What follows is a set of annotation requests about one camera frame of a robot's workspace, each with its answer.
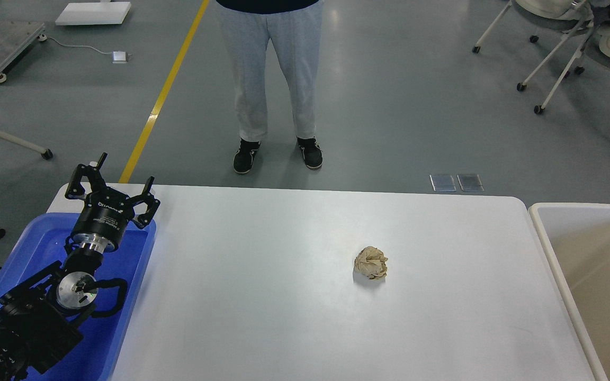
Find white flat board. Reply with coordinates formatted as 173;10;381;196
54;1;132;26

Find left black shoe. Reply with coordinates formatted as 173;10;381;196
233;139;261;175

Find right black shoe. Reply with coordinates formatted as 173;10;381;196
296;137;324;170

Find crumpled brown paper ball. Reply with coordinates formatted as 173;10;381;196
353;246;388;280

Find right metal floor plate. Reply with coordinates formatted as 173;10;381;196
456;174;485;192

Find beige plastic bin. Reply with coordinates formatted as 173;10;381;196
528;203;610;380

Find metal floor plate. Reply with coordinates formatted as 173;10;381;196
430;174;456;193
456;174;485;192

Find white power adapter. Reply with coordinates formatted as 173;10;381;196
112;51;129;64

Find white floor cable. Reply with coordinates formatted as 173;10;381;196
38;34;115;56

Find person in grey trousers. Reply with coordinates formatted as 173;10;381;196
213;0;325;175

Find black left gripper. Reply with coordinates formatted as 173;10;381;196
64;153;160;253

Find black shoe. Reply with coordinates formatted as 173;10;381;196
233;139;261;175
296;137;324;170

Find blue plastic bin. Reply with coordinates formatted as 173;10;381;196
0;213;157;381

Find left metal floor plate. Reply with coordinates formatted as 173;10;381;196
430;174;456;193

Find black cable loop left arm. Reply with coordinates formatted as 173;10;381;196
77;278;129;318

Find white office chair far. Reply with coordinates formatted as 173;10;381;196
472;1;595;92

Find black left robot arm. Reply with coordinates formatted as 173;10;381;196
0;153;160;380

